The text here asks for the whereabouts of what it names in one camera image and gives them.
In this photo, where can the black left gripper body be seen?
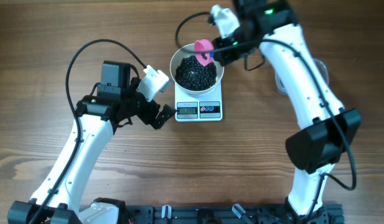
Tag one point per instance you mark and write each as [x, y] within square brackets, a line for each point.
[139, 106]

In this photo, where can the white bowl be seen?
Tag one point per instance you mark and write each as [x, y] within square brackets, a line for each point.
[176, 60]

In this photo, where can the clear plastic bean container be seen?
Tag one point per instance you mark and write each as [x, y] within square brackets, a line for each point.
[319, 64]

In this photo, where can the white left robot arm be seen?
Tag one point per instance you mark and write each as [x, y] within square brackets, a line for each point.
[58, 199]

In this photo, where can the black beans in bowl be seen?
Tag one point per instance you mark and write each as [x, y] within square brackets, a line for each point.
[191, 75]

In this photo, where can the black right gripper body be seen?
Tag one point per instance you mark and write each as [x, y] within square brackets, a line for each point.
[228, 54]

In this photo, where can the pink scoop with blue handle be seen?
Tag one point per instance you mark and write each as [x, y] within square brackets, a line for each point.
[202, 50]

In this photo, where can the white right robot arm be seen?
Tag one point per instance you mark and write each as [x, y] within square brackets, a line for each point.
[326, 127]

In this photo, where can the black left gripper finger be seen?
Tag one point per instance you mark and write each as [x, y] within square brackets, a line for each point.
[166, 113]
[157, 124]

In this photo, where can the black mounting rail base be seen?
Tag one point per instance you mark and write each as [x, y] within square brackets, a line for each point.
[210, 214]

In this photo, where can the white digital kitchen scale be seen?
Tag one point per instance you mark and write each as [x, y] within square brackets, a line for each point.
[199, 108]

